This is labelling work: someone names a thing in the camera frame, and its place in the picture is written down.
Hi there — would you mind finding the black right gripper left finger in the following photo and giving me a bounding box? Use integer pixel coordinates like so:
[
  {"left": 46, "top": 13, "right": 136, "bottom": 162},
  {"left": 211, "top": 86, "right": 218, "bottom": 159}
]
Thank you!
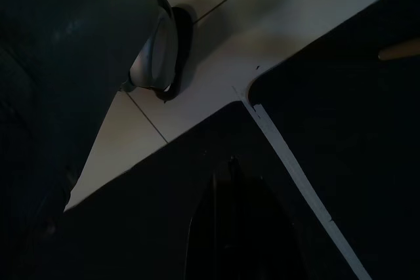
[{"left": 187, "top": 155, "right": 237, "bottom": 280}]

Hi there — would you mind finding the light wooden table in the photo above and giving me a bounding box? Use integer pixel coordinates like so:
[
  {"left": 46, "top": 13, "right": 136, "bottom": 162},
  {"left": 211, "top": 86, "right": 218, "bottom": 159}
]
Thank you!
[{"left": 377, "top": 37, "right": 420, "bottom": 62}]

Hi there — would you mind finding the white floor tape strip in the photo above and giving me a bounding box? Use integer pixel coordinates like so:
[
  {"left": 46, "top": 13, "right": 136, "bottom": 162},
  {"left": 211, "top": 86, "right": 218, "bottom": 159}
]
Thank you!
[{"left": 231, "top": 85, "right": 373, "bottom": 280}]

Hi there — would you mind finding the black floor mat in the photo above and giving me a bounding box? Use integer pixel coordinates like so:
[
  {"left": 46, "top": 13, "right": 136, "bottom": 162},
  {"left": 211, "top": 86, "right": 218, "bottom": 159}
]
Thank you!
[
  {"left": 64, "top": 100, "right": 371, "bottom": 280},
  {"left": 248, "top": 0, "right": 420, "bottom": 280}
]

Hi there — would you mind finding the dark robot right leg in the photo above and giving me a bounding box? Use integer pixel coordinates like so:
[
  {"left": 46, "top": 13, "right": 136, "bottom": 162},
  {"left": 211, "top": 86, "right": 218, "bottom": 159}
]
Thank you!
[{"left": 0, "top": 0, "right": 194, "bottom": 280}]

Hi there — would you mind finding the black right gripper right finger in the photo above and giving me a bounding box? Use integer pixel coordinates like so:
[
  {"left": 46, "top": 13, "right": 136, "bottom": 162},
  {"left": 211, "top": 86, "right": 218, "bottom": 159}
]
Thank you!
[{"left": 234, "top": 160, "right": 309, "bottom": 280}]

